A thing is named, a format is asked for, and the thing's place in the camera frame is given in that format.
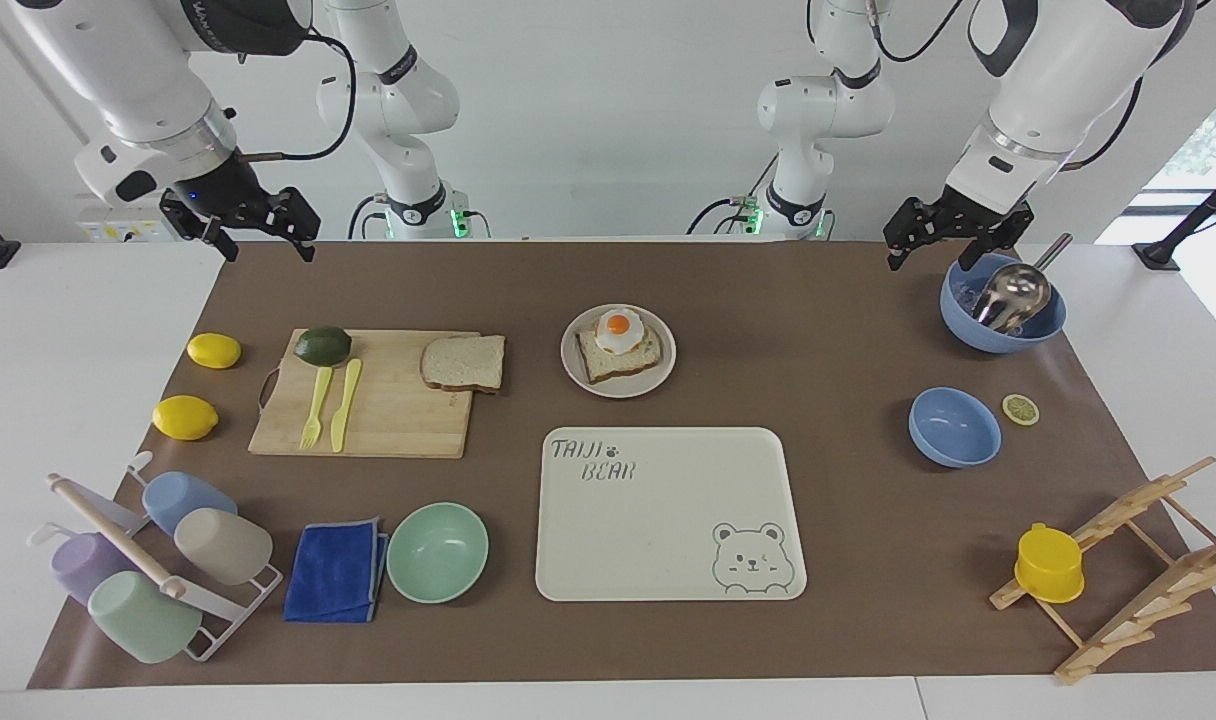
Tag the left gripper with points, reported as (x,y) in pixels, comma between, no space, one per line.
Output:
(973,212)

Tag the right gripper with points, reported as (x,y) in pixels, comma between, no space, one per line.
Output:
(223,185)

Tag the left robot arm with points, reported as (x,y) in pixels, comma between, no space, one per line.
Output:
(1058,70)

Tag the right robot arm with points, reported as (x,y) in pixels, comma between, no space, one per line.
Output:
(133,60)

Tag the round cream plate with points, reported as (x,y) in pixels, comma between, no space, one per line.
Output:
(618,388)

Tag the metal ladle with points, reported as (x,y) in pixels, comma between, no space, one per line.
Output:
(1013,295)

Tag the large blue bowl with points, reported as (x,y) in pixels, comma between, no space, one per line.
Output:
(968,325)

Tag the yellow lemon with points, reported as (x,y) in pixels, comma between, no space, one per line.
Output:
(185,418)
(214,350)

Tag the green avocado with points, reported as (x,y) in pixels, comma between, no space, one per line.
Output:
(323,346)

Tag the white power strip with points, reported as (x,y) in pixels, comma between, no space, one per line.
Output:
(118,228)

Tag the lemon slice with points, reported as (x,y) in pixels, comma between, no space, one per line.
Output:
(1020,409)

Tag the yellow-green plastic fork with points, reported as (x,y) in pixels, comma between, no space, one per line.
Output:
(315,410)

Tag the small blue bowl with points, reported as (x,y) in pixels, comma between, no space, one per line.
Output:
(953,428)

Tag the yellow-green plastic knife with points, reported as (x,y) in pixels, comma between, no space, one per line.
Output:
(344,410)

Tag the wooden cutting board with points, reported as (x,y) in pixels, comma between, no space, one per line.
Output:
(408,420)

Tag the plain bread slice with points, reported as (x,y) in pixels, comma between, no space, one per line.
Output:
(463,363)

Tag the blue cup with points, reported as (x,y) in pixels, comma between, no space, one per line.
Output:
(183,498)

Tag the beige cup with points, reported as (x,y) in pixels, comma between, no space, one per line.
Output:
(226,546)

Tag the white cup rack, wooden rod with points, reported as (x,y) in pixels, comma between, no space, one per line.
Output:
(118,530)

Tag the yellow cup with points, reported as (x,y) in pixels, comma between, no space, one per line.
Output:
(1049,562)

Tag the blue cloth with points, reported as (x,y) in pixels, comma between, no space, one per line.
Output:
(333,570)

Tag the fried egg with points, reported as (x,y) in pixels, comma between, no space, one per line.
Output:
(620,328)

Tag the green bowl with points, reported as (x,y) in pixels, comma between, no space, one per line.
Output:
(438,552)

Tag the bread slice with lettuce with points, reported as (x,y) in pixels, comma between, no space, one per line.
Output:
(608,365)

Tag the purple cup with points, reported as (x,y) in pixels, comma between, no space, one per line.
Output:
(83,565)

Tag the wooden drying rack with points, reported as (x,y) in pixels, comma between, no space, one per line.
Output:
(1158,590)

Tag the green cup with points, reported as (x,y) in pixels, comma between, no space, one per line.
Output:
(143,620)

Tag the cream tray with bear print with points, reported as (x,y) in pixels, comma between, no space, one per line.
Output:
(658,520)

